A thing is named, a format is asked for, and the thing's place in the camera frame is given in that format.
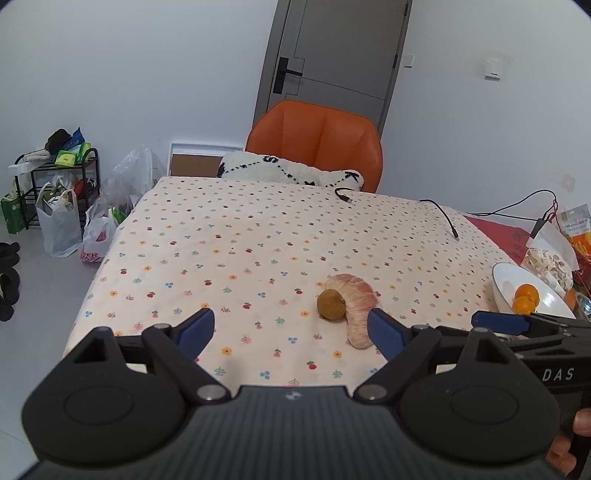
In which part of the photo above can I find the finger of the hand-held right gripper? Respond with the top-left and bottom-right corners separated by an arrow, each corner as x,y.
471,311 -> 591,337

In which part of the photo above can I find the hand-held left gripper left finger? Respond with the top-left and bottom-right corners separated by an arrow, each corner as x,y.
65,308 -> 229,405

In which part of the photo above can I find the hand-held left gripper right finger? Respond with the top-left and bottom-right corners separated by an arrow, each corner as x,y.
353,308 -> 532,404

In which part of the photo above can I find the peeled pomelo segment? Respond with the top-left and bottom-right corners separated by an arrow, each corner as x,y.
323,274 -> 385,350

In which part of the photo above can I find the white bowl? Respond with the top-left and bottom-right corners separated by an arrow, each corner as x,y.
492,262 -> 578,321

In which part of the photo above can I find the person's right hand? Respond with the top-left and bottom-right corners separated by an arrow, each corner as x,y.
545,408 -> 591,477

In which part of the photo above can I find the brown kiwi fruit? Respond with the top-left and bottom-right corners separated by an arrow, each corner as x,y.
317,288 -> 347,320

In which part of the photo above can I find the clear bag of nut shells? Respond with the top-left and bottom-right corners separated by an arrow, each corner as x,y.
522,224 -> 580,296

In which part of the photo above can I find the red cloth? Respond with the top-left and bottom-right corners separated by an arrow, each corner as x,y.
464,215 -> 539,266

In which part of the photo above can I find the floral tablecloth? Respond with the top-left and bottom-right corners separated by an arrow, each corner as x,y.
62,175 -> 522,388

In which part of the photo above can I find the orange snack bag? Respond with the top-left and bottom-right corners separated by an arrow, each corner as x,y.
556,205 -> 591,259

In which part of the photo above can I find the white bag with pink print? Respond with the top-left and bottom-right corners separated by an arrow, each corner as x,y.
81,215 -> 118,264

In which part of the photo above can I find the white framed board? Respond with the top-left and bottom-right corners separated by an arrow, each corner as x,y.
167,142 -> 243,178

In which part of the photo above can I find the white pillow with black letters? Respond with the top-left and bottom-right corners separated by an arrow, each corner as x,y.
217,150 -> 365,191

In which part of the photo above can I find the clear plastic bag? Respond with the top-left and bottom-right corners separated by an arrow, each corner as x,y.
99,145 -> 155,217

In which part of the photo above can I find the white plastic bag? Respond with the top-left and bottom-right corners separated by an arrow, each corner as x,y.
35,181 -> 84,258

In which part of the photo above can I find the black metal rack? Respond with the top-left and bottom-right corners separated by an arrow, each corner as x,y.
14,148 -> 101,230

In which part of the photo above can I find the orange chair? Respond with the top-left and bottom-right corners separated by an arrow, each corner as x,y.
245,100 -> 384,193

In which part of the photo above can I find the green paper bag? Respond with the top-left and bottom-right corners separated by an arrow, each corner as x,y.
0,191 -> 26,234

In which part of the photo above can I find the black bag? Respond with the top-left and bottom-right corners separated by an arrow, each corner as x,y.
45,128 -> 72,152

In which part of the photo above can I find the grey door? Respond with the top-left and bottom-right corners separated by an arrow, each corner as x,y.
253,0 -> 413,139

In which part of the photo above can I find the red clip cable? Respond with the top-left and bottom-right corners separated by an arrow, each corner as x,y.
530,198 -> 561,239

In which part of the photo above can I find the thin black cable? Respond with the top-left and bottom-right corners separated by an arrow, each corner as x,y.
464,189 -> 559,217

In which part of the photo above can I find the black door handle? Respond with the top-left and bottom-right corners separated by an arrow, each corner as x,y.
273,56 -> 304,94

